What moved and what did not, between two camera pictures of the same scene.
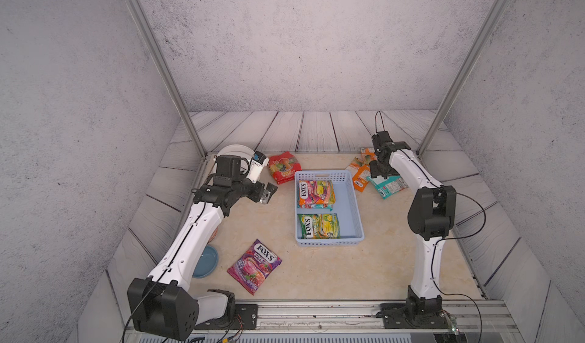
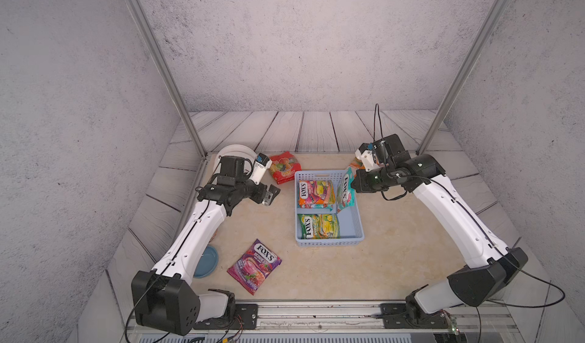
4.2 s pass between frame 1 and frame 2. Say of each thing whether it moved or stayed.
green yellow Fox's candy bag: stayed
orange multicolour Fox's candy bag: stayed
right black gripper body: moved
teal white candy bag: moved
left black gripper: stayed
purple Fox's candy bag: stayed
